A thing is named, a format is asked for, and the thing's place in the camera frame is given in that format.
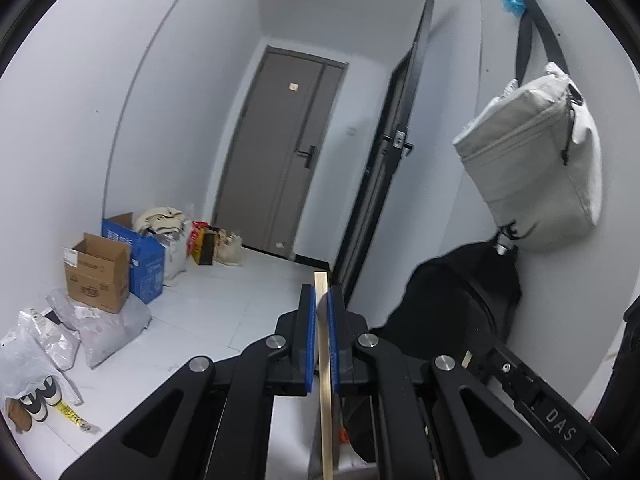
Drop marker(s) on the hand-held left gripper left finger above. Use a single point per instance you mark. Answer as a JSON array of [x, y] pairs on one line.
[[310, 340]]

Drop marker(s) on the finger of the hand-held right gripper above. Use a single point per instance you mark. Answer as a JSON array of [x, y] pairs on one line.
[[500, 365]]

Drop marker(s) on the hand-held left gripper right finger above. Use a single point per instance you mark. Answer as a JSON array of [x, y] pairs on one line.
[[334, 345]]

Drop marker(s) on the wooden chopstick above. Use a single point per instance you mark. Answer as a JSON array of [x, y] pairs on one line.
[[324, 360], [466, 360]]

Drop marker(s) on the white shoulder bag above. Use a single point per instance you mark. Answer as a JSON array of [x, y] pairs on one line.
[[535, 170]]

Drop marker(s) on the black bag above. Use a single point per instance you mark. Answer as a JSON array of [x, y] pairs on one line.
[[450, 300]]

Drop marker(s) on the orange object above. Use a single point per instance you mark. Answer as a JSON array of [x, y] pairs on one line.
[[343, 436]]

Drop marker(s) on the beige plastic bag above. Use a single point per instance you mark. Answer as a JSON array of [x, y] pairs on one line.
[[230, 250]]

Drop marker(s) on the red and yellow bag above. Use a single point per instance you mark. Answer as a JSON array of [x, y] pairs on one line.
[[202, 245]]

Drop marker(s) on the blue cardboard box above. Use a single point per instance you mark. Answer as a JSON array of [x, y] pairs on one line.
[[147, 270]]

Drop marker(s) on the cream cloth bag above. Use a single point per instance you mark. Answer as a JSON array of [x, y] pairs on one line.
[[162, 225]]

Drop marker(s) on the grey entrance door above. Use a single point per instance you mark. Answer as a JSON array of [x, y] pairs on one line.
[[280, 155]]

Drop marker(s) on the grey mailing bag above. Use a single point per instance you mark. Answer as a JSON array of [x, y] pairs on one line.
[[110, 332]]

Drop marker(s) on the black framed glass door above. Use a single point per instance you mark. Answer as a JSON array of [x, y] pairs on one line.
[[390, 150]]

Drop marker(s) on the brown cardboard box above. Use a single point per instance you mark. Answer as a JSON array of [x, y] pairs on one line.
[[97, 280]]

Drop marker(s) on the yellow tape strip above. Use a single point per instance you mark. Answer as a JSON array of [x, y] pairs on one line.
[[75, 417]]

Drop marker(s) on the silver mailing bag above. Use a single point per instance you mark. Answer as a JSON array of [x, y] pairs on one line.
[[50, 340]]

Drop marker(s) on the black and white sneakers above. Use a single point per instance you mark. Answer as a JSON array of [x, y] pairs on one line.
[[42, 400]]

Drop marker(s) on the clear plastic bag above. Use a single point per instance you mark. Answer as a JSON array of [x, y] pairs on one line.
[[25, 365]]

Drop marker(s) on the brown sandals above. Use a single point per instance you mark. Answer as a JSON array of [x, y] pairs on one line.
[[19, 415]]

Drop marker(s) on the blue plastic cover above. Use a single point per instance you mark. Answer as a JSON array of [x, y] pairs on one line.
[[512, 0]]

